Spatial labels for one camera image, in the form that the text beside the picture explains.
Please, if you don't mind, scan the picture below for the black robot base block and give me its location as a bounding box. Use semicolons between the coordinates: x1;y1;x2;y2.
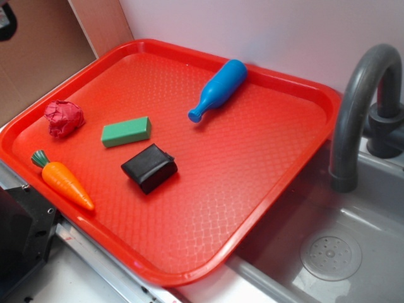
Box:
1;187;60;302

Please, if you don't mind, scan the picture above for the red plastic tray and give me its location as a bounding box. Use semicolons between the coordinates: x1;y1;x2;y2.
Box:
1;40;341;287

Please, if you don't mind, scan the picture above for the green rectangular block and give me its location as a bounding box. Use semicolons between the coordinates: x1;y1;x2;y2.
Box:
101;117;152;148

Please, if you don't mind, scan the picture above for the blue toy bottle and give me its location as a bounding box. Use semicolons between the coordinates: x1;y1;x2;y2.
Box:
188;59;247;123

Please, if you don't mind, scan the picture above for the crumpled red paper ball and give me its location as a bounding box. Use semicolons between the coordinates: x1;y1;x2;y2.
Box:
44;100;85;139

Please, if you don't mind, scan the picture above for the grey plastic sink basin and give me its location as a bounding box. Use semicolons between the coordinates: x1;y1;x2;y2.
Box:
227;144;403;302

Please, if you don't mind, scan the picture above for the orange toy carrot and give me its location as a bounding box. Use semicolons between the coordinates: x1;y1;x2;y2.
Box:
31;150;95;211

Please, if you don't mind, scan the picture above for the grey toy faucet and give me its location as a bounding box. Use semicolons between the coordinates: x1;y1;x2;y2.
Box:
329;44;403;193

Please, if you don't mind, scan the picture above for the brown cardboard box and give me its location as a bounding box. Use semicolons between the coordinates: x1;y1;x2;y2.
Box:
1;1;133;125

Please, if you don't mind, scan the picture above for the aluminium frame rail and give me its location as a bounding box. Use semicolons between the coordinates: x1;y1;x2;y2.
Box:
0;159;177;303

